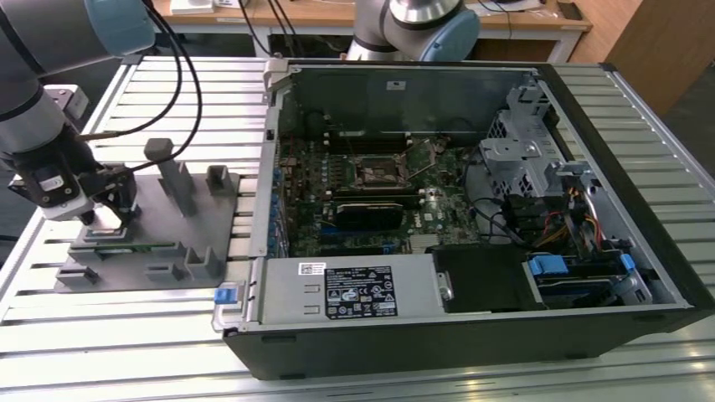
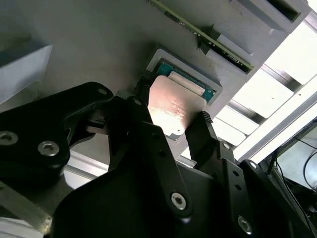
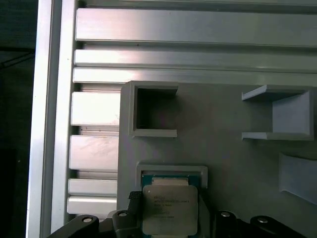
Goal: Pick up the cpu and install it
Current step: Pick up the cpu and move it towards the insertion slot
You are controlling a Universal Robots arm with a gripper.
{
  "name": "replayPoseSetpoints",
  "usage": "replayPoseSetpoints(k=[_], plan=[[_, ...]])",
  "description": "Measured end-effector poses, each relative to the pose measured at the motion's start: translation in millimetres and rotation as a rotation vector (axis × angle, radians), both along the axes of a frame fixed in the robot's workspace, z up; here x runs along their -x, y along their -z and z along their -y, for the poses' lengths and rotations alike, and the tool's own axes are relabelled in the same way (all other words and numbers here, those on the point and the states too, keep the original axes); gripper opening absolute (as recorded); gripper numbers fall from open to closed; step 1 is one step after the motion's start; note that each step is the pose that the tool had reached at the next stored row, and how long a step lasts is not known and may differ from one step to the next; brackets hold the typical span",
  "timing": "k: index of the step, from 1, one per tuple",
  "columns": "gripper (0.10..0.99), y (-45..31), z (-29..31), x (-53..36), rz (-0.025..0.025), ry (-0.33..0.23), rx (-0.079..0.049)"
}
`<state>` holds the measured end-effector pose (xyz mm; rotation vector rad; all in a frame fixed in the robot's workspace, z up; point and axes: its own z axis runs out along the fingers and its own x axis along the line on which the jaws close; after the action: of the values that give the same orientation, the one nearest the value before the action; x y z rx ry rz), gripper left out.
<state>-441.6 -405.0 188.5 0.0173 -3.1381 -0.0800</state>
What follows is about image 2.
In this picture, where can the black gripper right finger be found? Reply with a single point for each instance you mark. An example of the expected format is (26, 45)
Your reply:
(260, 198)

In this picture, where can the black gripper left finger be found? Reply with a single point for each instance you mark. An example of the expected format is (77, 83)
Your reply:
(37, 129)

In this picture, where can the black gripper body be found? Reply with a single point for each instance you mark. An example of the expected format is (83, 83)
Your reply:
(111, 210)

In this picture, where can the silver-topped CPU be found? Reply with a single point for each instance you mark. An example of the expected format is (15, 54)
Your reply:
(173, 104)

